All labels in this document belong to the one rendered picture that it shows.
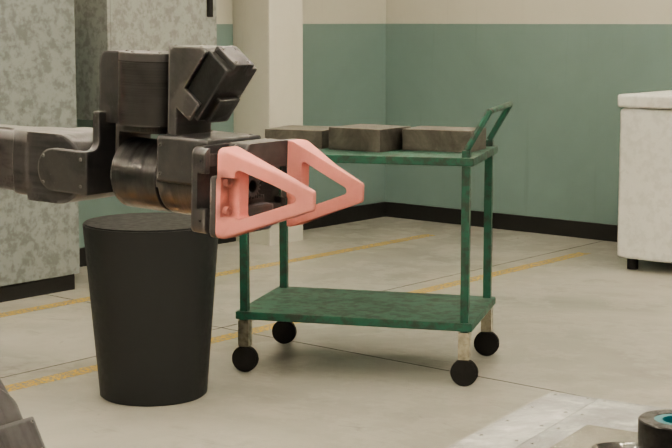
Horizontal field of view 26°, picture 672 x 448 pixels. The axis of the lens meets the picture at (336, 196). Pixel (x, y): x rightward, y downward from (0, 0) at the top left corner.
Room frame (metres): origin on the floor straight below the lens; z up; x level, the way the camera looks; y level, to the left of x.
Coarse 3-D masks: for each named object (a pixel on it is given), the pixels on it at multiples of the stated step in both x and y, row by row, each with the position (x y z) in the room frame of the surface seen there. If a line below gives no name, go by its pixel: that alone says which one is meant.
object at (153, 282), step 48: (96, 240) 4.91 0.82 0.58; (144, 240) 4.84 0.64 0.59; (192, 240) 4.91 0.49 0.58; (96, 288) 4.94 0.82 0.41; (144, 288) 4.85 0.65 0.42; (192, 288) 4.92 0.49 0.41; (96, 336) 4.98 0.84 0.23; (144, 336) 4.87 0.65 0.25; (192, 336) 4.94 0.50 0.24; (144, 384) 4.88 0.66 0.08; (192, 384) 4.95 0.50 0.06
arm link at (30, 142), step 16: (0, 128) 1.25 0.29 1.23; (16, 128) 1.24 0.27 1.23; (32, 128) 1.24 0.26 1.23; (48, 128) 1.24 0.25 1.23; (64, 128) 1.24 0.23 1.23; (80, 128) 1.24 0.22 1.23; (0, 144) 1.23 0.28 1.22; (16, 144) 1.21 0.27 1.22; (32, 144) 1.20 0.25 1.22; (48, 144) 1.19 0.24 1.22; (64, 144) 1.18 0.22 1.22; (80, 144) 1.18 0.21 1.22; (0, 160) 1.23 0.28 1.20; (16, 160) 1.21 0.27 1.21; (32, 160) 1.20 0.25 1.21; (0, 176) 1.23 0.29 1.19; (16, 176) 1.21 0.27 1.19; (32, 176) 1.20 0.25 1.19; (16, 192) 1.22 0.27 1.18; (32, 192) 1.20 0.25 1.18; (48, 192) 1.19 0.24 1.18; (64, 192) 1.18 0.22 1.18; (112, 192) 1.21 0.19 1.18
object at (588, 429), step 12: (576, 432) 1.57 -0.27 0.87; (588, 432) 1.57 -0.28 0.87; (600, 432) 1.57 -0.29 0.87; (612, 432) 1.57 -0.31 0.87; (624, 432) 1.57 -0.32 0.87; (636, 432) 1.57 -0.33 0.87; (564, 444) 1.52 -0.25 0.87; (576, 444) 1.52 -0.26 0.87; (588, 444) 1.52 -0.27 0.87; (600, 444) 1.52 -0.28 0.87; (612, 444) 1.53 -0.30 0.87; (624, 444) 1.53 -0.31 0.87; (636, 444) 1.53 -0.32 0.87
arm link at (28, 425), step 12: (0, 384) 1.30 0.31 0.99; (0, 396) 1.29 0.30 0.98; (0, 408) 1.28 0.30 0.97; (12, 408) 1.29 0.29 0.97; (0, 420) 1.27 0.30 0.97; (12, 420) 1.28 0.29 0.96; (24, 420) 1.29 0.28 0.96; (0, 432) 1.26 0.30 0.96; (12, 432) 1.27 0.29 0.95; (24, 432) 1.28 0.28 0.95; (36, 432) 1.29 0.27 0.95; (0, 444) 1.26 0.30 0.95; (12, 444) 1.26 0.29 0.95; (24, 444) 1.27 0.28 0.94; (36, 444) 1.28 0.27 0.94
